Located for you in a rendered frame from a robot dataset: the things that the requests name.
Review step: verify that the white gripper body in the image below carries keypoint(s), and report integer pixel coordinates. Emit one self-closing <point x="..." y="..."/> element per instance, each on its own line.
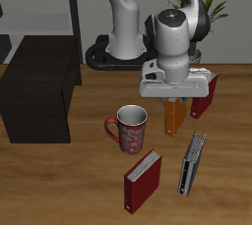
<point x="183" y="88"/>

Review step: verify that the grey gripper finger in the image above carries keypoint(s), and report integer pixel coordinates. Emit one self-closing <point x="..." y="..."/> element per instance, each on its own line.
<point x="182" y="101"/>
<point x="164" y="100"/>

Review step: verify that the orange book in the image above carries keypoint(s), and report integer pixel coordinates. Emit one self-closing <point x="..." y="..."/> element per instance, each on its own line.
<point x="175" y="117"/>

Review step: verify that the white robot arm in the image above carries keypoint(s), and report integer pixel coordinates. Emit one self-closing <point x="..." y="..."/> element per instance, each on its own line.
<point x="128" y="22"/>

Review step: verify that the dark red book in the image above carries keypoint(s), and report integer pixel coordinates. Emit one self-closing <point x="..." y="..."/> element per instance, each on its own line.
<point x="144" y="183"/>
<point x="204" y="99"/>

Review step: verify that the grey book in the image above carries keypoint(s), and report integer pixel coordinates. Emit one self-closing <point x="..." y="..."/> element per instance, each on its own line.
<point x="191" y="165"/>

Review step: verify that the red patterned mug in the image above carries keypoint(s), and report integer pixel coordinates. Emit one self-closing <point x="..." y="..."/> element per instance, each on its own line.
<point x="130" y="134"/>

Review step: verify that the green pot plant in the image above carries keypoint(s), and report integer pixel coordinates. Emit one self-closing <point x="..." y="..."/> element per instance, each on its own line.
<point x="200" y="9"/>

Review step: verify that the dark wooden cabinet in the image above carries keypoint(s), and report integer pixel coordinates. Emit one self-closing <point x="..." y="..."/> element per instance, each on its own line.
<point x="37" y="88"/>

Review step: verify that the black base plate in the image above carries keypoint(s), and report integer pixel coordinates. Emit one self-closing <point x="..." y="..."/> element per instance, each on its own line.
<point x="98" y="57"/>

